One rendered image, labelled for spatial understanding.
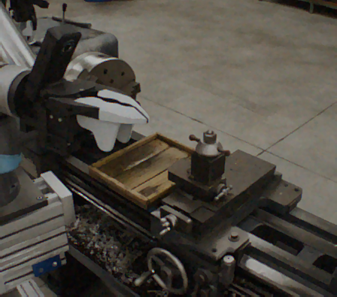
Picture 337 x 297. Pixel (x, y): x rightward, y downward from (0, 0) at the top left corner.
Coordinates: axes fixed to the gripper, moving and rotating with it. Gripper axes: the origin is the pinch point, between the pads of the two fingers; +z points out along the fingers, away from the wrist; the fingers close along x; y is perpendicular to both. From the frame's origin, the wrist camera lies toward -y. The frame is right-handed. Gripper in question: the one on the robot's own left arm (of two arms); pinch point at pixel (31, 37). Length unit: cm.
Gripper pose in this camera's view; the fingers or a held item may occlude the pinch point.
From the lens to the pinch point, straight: 192.3
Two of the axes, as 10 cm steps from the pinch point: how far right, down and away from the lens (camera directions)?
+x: 7.3, 3.2, -6.0
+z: 0.0, 8.8, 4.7
